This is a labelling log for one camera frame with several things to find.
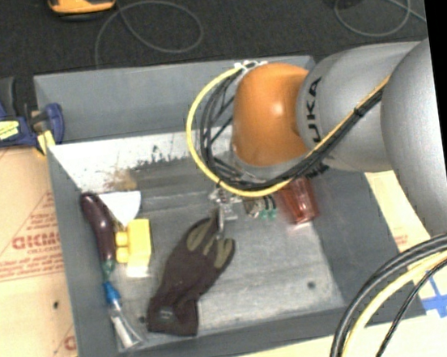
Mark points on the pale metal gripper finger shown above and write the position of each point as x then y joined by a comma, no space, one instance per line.
223,216
221,197

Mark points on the grey metal bin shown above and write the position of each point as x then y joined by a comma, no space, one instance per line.
260,275

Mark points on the dark brown glove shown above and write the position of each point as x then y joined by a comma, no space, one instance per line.
183,277

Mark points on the yellow toy building block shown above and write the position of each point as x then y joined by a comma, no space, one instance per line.
139,242

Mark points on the white paper cone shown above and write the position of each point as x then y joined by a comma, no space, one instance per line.
123,207

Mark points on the purple toy eggplant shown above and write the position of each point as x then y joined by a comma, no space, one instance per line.
100,226

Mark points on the brown cardboard board, red print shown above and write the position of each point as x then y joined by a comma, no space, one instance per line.
25,314

